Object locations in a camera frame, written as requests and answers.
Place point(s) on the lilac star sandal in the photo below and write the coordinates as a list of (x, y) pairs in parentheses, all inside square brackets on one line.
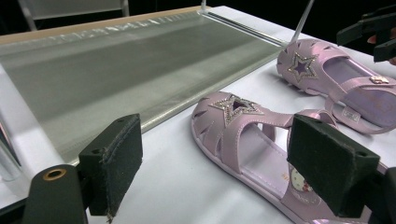
[(236, 137), (314, 56)]

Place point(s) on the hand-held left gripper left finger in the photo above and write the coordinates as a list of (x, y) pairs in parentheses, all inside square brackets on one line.
[(115, 161)]

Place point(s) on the white rack pole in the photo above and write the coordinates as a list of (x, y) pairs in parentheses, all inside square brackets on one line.
[(203, 4), (302, 21)]

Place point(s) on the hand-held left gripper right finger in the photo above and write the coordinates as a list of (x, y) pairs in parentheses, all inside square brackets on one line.
[(330, 168)]

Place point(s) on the grey metal stand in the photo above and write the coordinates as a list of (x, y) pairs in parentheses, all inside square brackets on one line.
[(71, 7)]

